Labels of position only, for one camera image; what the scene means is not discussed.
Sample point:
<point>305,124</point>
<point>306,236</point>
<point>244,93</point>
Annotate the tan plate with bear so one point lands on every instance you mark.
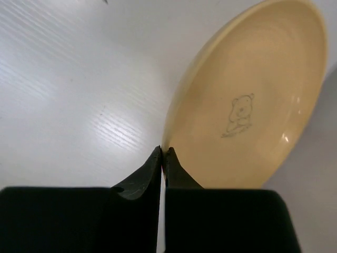
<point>246,98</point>

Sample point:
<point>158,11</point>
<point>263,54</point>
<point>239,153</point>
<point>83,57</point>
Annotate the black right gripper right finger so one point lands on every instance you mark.
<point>223,220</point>

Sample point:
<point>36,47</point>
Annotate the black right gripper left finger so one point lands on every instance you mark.
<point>121,218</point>

